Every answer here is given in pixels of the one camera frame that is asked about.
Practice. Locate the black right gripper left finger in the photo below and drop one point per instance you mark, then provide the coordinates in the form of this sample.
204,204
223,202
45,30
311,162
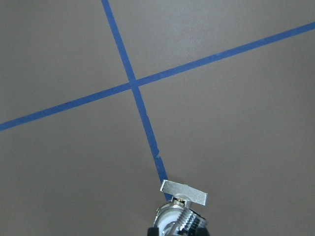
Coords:
154,231

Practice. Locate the PPR valve with metal handle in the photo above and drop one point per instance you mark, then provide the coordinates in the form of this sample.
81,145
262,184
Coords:
182,196

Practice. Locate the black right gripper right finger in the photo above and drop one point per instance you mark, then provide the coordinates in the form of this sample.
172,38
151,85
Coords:
201,232

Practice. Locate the chrome tee pipe fitting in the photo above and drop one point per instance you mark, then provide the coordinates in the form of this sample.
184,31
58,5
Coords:
188,224

